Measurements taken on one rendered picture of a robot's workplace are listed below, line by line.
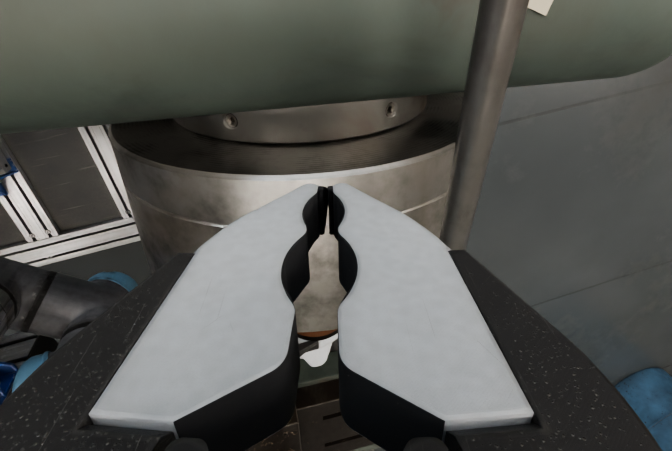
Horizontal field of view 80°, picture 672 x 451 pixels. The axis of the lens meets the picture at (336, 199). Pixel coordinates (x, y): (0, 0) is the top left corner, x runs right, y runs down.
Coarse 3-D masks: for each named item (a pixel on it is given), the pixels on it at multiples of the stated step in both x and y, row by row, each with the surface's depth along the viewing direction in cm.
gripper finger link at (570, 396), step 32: (480, 288) 8; (512, 320) 7; (544, 320) 7; (512, 352) 6; (544, 352) 6; (576, 352) 6; (544, 384) 6; (576, 384) 6; (608, 384) 6; (544, 416) 6; (576, 416) 6; (608, 416) 6; (448, 448) 6; (480, 448) 5; (512, 448) 5; (544, 448) 5; (576, 448) 5; (608, 448) 5; (640, 448) 5
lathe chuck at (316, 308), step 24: (144, 216) 29; (168, 216) 26; (408, 216) 26; (432, 216) 28; (144, 240) 31; (168, 240) 28; (192, 240) 26; (336, 240) 25; (312, 264) 26; (336, 264) 26; (312, 288) 27; (336, 288) 27; (312, 312) 28; (336, 312) 28
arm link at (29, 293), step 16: (0, 256) 49; (0, 272) 45; (16, 272) 47; (32, 272) 48; (48, 272) 50; (0, 288) 43; (16, 288) 46; (32, 288) 47; (48, 288) 48; (0, 304) 42; (16, 304) 45; (32, 304) 47; (0, 320) 41; (16, 320) 46; (32, 320) 47; (0, 336) 41
